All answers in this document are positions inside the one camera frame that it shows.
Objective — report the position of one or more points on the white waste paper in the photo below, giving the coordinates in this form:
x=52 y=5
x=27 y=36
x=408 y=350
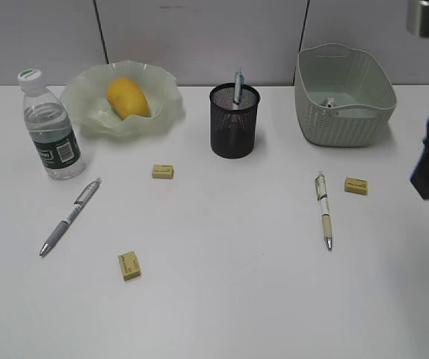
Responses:
x=329 y=102

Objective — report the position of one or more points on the blue grey pen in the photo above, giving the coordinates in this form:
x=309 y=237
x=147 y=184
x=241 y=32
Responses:
x=238 y=87

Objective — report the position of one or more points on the yellow mango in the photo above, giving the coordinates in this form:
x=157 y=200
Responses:
x=126 y=98

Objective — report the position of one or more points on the clear water bottle green label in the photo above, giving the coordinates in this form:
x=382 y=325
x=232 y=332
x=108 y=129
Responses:
x=49 y=127

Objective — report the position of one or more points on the yellow eraser right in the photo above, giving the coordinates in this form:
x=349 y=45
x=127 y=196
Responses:
x=356 y=186

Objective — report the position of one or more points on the yellow eraser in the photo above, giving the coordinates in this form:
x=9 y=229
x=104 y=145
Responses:
x=356 y=186
x=129 y=265
x=162 y=171

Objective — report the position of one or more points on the cream white pen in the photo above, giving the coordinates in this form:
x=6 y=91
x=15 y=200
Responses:
x=322 y=197

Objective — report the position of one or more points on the green plastic woven basket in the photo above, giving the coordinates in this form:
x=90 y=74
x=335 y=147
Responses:
x=364 y=96

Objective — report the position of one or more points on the black mesh pen holder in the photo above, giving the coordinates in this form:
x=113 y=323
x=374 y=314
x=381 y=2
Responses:
x=233 y=131

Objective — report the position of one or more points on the yellow eraser middle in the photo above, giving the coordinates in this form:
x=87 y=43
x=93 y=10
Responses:
x=162 y=171

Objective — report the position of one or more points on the yellow eraser front left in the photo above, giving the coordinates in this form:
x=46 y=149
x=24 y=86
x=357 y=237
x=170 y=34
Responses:
x=129 y=265

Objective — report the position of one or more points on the pale green wavy plate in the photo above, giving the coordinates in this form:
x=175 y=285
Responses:
x=86 y=103

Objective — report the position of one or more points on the grey white pen left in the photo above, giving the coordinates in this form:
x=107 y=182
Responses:
x=63 y=226

